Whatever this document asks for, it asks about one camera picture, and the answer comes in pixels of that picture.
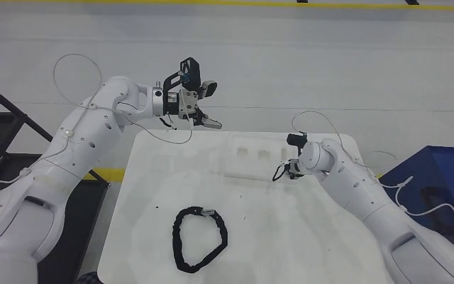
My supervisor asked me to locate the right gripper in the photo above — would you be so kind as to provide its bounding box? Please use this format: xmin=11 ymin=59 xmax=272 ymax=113
xmin=285 ymin=158 xmax=303 ymax=180

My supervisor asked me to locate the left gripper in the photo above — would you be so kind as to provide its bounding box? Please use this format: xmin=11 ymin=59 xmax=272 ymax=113
xmin=152 ymin=80 xmax=223 ymax=130

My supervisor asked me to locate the clear plastic stand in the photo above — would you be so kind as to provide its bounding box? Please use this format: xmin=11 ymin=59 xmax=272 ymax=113
xmin=222 ymin=132 xmax=297 ymax=182

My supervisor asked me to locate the blue box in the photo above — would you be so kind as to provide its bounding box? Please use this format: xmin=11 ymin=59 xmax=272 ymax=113
xmin=378 ymin=145 xmax=454 ymax=245

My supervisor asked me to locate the black metal rack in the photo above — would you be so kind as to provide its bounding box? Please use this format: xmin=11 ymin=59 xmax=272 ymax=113
xmin=0 ymin=93 xmax=111 ymax=284

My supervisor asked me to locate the black cable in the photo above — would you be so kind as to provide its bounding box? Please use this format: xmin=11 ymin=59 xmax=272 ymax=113
xmin=158 ymin=116 xmax=177 ymax=131
xmin=272 ymin=163 xmax=289 ymax=182

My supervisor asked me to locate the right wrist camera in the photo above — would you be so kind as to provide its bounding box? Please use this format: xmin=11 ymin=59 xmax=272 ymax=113
xmin=286 ymin=131 xmax=309 ymax=158

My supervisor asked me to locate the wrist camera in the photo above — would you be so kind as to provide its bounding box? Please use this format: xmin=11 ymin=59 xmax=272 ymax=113
xmin=286 ymin=131 xmax=309 ymax=158
xmin=162 ymin=56 xmax=202 ymax=93

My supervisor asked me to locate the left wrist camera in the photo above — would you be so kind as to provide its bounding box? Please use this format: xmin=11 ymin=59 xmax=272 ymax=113
xmin=162 ymin=56 xmax=202 ymax=93

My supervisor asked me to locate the thin white cable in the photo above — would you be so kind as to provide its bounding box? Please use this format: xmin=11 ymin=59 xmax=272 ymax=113
xmin=0 ymin=53 xmax=194 ymax=185
xmin=291 ymin=109 xmax=454 ymax=218

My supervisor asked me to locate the black chain lock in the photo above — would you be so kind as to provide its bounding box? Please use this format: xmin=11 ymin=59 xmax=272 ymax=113
xmin=172 ymin=205 xmax=229 ymax=275

